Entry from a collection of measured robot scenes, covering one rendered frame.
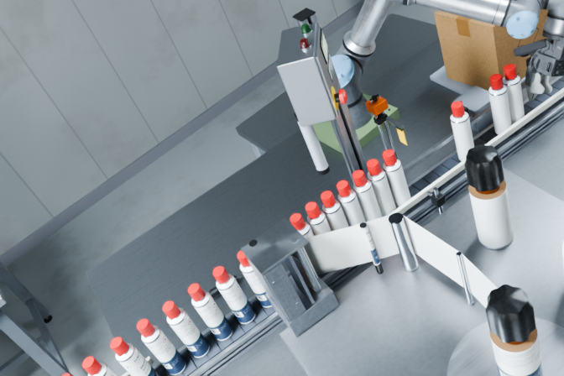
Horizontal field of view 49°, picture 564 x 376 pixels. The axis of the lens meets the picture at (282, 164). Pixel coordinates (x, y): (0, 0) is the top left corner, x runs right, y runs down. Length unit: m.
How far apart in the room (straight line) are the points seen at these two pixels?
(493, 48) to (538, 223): 0.63
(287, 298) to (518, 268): 0.57
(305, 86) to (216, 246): 0.76
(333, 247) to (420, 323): 0.29
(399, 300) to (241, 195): 0.78
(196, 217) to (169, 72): 1.95
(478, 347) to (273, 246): 0.52
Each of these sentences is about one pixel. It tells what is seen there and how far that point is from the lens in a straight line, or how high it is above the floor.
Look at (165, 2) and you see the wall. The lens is 3.90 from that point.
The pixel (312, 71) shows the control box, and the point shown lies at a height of 1.44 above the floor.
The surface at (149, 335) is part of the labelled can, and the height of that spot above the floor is 1.05.
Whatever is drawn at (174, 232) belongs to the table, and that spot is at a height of 0.83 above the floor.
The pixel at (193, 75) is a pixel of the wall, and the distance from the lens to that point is 4.09.
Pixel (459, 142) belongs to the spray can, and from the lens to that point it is 1.87.
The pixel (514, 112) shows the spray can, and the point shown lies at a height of 0.94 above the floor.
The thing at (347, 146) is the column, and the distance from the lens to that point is 1.78.
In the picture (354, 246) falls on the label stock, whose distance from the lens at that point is 1.63.
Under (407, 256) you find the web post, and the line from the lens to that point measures 1.63.
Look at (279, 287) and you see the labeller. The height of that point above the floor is 1.07.
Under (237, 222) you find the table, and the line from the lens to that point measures 2.08.
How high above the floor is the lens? 2.18
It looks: 38 degrees down
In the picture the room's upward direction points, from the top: 24 degrees counter-clockwise
